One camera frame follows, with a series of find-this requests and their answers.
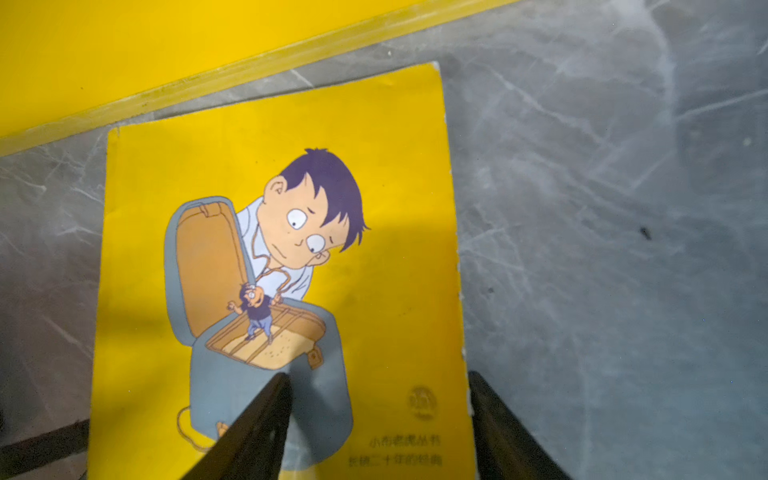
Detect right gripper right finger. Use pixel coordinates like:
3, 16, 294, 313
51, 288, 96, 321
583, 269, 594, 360
468, 371, 571, 480

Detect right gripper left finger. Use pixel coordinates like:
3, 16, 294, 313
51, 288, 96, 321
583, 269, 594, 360
183, 373, 293, 480

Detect yellow book with cartoon man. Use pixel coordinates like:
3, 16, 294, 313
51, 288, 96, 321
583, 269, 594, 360
88, 62, 476, 479

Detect yellow shelf with pink and blue boards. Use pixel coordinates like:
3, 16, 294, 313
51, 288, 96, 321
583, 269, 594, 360
1, 1, 493, 155

